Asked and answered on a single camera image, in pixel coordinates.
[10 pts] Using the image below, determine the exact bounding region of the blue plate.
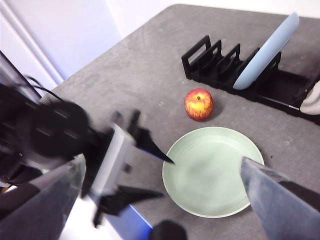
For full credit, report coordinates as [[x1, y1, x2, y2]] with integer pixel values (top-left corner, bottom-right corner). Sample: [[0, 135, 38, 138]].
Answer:
[[232, 11, 300, 91]]

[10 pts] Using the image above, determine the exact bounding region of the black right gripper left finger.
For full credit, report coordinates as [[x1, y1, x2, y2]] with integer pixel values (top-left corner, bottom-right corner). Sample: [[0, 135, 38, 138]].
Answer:
[[0, 153, 87, 240]]

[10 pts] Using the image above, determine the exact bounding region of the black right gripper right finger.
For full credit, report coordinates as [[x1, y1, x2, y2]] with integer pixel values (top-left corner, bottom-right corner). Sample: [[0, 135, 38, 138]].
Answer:
[[239, 156, 320, 240]]

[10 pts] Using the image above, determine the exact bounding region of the red yellow apple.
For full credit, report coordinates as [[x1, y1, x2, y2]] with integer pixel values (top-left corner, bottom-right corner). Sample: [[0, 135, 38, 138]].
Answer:
[[184, 88, 215, 122]]

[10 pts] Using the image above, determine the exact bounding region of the black plate rack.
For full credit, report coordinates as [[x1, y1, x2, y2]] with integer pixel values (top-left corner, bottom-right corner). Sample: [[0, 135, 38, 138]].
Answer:
[[181, 34, 320, 123]]

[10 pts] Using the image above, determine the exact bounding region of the black cable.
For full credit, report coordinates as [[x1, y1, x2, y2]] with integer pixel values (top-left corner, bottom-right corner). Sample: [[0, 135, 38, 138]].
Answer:
[[24, 76, 66, 103]]

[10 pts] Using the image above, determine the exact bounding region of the green plate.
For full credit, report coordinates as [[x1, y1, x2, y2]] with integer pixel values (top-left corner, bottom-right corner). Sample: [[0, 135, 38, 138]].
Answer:
[[161, 126, 266, 219]]

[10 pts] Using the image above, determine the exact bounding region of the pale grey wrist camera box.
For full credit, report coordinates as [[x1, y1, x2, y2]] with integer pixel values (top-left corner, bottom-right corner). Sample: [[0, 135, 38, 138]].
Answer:
[[91, 122, 137, 198]]

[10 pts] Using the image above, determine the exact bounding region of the white plate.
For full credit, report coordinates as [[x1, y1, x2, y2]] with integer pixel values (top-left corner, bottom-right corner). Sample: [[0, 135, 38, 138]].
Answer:
[[299, 81, 320, 115]]

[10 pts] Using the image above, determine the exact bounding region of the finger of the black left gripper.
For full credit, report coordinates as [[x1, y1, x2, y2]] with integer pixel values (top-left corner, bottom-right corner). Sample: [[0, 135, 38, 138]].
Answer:
[[116, 185, 165, 216], [136, 127, 176, 166]]

